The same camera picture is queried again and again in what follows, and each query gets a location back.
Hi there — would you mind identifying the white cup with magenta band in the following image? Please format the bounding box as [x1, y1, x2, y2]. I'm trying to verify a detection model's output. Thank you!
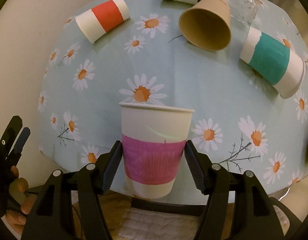
[119, 102, 194, 199]

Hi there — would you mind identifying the white cup with teal band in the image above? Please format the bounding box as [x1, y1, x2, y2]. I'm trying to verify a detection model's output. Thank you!
[240, 27, 306, 99]

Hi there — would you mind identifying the white cup with red band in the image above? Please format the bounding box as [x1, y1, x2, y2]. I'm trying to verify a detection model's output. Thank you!
[75, 0, 130, 44]

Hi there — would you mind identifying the brown kraft paper cup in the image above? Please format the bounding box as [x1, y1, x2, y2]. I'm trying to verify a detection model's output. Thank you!
[178, 0, 232, 51]

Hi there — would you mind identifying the clear glass cup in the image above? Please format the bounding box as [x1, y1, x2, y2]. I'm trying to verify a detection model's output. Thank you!
[226, 0, 258, 26]

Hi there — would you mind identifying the person's left hand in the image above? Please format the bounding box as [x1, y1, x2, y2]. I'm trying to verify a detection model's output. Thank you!
[5, 166, 36, 235]

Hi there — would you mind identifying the white woven rug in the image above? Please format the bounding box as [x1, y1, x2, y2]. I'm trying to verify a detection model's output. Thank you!
[117, 208, 200, 239]

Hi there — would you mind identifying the daisy print blue tablecloth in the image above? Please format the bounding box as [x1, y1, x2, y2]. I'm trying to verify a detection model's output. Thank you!
[38, 0, 308, 193]

